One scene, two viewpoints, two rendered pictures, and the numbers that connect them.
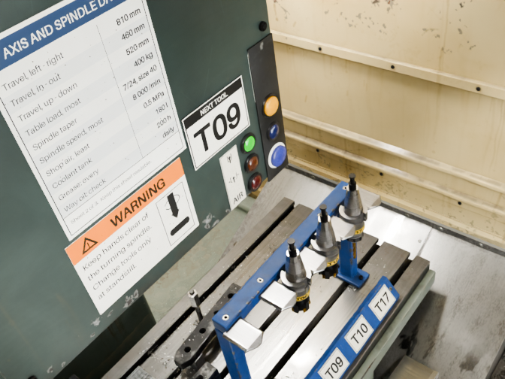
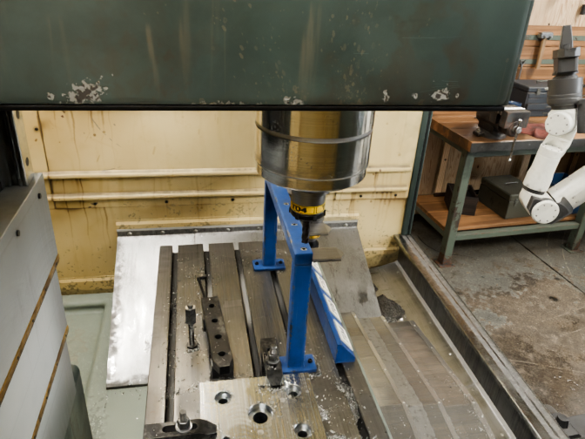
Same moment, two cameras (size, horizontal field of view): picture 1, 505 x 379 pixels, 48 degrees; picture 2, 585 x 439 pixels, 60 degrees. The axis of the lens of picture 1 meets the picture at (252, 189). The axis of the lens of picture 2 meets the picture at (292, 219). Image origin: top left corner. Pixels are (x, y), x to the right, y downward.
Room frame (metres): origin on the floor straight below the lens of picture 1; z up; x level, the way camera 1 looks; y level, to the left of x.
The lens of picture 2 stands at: (0.20, 0.90, 1.78)
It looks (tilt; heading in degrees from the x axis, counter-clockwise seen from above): 28 degrees down; 302
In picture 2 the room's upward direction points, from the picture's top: 3 degrees clockwise
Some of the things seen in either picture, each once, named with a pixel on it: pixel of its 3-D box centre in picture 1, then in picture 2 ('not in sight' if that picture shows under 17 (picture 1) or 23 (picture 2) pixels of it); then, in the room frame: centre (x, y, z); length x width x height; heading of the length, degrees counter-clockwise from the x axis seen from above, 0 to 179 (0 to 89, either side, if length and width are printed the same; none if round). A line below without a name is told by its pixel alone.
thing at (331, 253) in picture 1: (325, 244); not in sight; (0.81, -0.13, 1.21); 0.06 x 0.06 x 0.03
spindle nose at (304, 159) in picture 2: not in sight; (313, 129); (0.54, 0.32, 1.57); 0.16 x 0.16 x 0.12
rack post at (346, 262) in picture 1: (347, 238); (270, 225); (0.97, -0.22, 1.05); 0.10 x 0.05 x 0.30; 44
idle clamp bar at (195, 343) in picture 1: (212, 328); (216, 338); (0.85, 0.17, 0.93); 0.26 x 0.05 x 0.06; 139
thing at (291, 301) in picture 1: (279, 296); (316, 229); (0.70, -0.01, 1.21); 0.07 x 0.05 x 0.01; 44
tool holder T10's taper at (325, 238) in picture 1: (325, 229); not in sight; (0.81, -0.13, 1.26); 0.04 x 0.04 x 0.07
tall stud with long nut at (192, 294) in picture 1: (196, 306); (191, 326); (0.90, 0.20, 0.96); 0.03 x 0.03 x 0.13
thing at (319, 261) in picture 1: (311, 261); not in sight; (0.77, -0.09, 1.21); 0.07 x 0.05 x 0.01; 44
